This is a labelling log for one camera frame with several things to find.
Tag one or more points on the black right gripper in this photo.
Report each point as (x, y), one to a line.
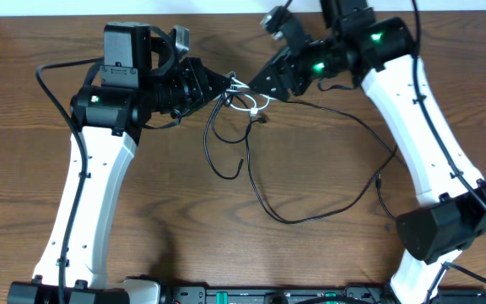
(285, 64)

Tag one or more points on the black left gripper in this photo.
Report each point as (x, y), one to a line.
(192, 87)

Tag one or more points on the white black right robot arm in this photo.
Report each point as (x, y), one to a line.
(382, 57)

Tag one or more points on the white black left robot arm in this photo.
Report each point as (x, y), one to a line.
(143, 71)

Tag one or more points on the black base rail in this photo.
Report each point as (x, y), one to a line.
(373, 294)

